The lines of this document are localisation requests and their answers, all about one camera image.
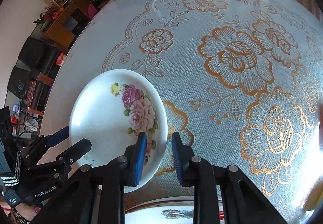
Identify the white plate with pink roses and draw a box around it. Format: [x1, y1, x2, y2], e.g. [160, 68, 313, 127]
[69, 69, 168, 193]

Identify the large plate with purple rim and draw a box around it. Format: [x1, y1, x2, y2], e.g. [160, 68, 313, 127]
[124, 196, 224, 214]

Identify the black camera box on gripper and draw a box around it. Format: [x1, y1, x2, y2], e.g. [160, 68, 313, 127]
[0, 107, 21, 189]

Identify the person's left hand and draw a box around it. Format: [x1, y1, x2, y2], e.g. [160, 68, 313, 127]
[9, 203, 42, 224]

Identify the wooden cabinet shelf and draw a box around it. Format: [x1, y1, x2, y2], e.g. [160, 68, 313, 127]
[34, 0, 90, 48]

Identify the lace tablecloth with gold flowers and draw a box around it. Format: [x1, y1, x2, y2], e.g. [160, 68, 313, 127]
[41, 0, 322, 223]

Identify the white plate with red characters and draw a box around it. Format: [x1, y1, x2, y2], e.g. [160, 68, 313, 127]
[124, 204, 225, 224]

